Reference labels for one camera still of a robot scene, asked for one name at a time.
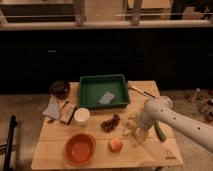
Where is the orange fruit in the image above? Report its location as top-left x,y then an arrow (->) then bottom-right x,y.
109,138 -> 123,152

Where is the yellow banana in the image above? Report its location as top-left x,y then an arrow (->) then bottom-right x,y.
123,120 -> 138,136

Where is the dark brown bowl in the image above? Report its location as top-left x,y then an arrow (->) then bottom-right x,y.
49,80 -> 70,100

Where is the white cup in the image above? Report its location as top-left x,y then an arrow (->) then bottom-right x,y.
74,108 -> 90,125

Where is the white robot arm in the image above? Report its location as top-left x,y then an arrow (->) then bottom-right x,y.
136,96 -> 213,153

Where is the red bowl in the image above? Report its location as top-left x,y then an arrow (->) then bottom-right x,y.
63,133 -> 96,166

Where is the dark grape bunch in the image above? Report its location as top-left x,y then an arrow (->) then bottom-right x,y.
101,114 -> 120,133

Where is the black stand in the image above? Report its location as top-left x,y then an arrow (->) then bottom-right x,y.
3,115 -> 17,171

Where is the green cucumber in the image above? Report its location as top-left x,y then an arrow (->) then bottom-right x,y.
154,121 -> 167,142

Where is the grey folded cloth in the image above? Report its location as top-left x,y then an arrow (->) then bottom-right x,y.
43,96 -> 60,120

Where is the brown wooden block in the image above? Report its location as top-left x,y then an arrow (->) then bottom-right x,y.
60,103 -> 76,124

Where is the green plastic tray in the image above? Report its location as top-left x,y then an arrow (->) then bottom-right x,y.
78,74 -> 130,110

